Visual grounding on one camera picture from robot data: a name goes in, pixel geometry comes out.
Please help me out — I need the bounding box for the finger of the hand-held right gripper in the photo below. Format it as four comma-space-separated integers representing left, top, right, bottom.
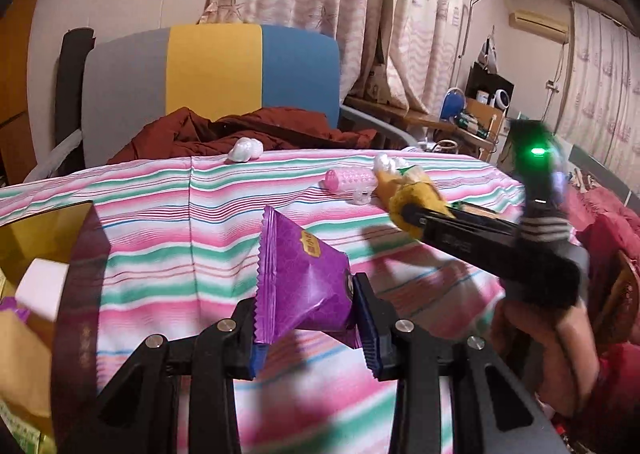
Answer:
447, 201, 523, 231
400, 203, 437, 241

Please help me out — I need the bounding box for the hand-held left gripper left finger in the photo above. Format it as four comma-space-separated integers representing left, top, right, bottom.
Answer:
95, 300, 267, 454

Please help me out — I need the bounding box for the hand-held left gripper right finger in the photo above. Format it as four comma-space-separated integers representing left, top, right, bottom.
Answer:
350, 273, 551, 454

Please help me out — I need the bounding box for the yellow snack packet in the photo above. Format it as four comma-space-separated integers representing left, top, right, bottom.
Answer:
375, 163, 453, 237

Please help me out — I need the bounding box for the clear plastic bag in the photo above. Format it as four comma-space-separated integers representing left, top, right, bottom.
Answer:
227, 136, 265, 163
374, 152, 401, 174

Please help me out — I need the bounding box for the pink ribbed plastic container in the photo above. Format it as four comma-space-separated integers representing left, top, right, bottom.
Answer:
324, 168, 377, 196

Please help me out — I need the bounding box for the purple snack packet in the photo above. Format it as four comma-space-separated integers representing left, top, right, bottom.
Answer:
252, 205, 363, 350
0, 296, 32, 324

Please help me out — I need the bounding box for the gold tin box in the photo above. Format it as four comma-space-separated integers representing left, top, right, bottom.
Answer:
0, 201, 112, 454

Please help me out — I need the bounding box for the large tan sponge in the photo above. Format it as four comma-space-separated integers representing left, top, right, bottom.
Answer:
0, 309, 55, 435

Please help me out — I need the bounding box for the small green carton box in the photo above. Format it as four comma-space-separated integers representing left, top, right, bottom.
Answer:
0, 399, 56, 454

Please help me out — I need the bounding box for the person's right forearm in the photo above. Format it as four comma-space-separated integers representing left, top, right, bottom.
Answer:
570, 341, 640, 454

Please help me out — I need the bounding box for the person's right hand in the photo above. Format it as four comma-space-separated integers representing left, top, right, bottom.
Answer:
492, 299, 601, 416

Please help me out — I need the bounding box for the green bottle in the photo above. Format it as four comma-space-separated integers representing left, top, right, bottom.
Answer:
457, 114, 488, 137

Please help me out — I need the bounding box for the wooden bench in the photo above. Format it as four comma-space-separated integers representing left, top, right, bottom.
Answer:
345, 94, 496, 160

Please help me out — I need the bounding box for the red quilted bedding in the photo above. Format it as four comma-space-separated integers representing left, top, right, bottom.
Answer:
570, 179, 640, 350

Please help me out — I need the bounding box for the blue rounded plastic item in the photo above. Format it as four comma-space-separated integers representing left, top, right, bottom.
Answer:
440, 86, 468, 122

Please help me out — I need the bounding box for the black cabinet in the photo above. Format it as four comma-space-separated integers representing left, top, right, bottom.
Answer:
465, 61, 516, 107

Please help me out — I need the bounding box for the pink green striped tablecloth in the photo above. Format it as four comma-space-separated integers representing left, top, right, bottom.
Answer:
0, 146, 581, 454

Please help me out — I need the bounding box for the red-brown padded jacket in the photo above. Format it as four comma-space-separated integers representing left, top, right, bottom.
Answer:
107, 106, 378, 165

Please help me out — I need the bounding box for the metal coat rack pole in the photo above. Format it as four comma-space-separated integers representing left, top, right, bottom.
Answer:
452, 0, 500, 100

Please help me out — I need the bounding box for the grey yellow blue chair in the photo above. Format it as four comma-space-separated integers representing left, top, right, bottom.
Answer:
80, 24, 416, 170

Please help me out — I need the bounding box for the white foam wrapped bar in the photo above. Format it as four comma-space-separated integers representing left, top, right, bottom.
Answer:
22, 129, 83, 182

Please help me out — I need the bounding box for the black rolled mat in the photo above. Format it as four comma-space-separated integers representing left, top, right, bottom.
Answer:
54, 28, 96, 170

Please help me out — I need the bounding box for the wooden wardrobe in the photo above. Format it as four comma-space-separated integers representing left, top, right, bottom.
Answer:
0, 0, 56, 185

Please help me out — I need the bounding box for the wall air conditioner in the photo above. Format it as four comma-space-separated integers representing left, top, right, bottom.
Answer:
509, 9, 571, 42

